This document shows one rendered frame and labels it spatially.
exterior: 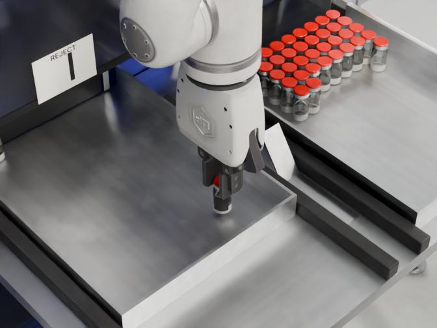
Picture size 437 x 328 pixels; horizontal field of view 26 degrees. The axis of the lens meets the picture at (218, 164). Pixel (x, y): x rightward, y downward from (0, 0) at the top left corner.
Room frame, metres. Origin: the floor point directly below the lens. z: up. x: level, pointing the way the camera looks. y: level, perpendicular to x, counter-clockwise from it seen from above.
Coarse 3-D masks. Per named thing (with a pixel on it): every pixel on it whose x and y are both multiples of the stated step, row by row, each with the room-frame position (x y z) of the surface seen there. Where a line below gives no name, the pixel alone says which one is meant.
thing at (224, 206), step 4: (216, 200) 0.78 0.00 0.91; (220, 200) 0.77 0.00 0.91; (224, 200) 0.77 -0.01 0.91; (228, 200) 0.78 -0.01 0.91; (216, 204) 0.78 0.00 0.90; (220, 204) 0.77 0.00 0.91; (224, 204) 0.77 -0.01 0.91; (216, 208) 0.78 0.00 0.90; (220, 208) 0.77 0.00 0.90; (224, 208) 0.77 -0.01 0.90
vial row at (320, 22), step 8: (320, 16) 1.12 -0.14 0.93; (328, 16) 1.12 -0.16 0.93; (336, 16) 1.12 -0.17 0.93; (304, 24) 1.10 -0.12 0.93; (312, 24) 1.11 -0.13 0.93; (320, 24) 1.11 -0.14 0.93; (296, 32) 1.09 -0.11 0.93; (304, 32) 1.09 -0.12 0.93; (312, 32) 1.09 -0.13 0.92; (288, 40) 1.07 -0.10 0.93; (296, 40) 1.08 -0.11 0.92; (264, 48) 1.05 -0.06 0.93; (272, 48) 1.05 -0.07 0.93; (280, 48) 1.05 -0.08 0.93; (264, 56) 1.03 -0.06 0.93; (256, 72) 1.02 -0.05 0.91
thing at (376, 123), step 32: (384, 32) 1.12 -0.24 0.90; (416, 64) 1.07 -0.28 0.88; (352, 96) 1.00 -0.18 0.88; (384, 96) 1.00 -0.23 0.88; (416, 96) 1.00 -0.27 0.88; (288, 128) 0.90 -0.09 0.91; (320, 128) 0.93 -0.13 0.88; (352, 128) 0.93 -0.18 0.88; (384, 128) 0.93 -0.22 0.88; (416, 128) 0.93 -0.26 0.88; (352, 160) 0.87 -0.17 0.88; (384, 160) 0.87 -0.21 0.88; (416, 160) 0.87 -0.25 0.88; (384, 192) 0.79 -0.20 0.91; (416, 192) 0.82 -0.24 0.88; (416, 224) 0.75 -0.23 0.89
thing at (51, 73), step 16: (64, 48) 0.88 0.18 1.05; (80, 48) 0.90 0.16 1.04; (32, 64) 0.85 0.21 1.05; (48, 64) 0.87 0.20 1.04; (64, 64) 0.88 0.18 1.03; (80, 64) 0.90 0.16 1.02; (48, 80) 0.87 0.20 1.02; (64, 80) 0.88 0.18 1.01; (80, 80) 0.89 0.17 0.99; (48, 96) 0.86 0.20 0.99
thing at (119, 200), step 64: (64, 128) 0.93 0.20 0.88; (128, 128) 0.93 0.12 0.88; (0, 192) 0.82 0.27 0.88; (64, 192) 0.82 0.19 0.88; (128, 192) 0.82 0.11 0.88; (192, 192) 0.82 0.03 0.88; (256, 192) 0.82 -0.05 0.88; (64, 256) 0.68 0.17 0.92; (128, 256) 0.71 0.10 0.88; (192, 256) 0.71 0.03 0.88; (128, 320) 0.61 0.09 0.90
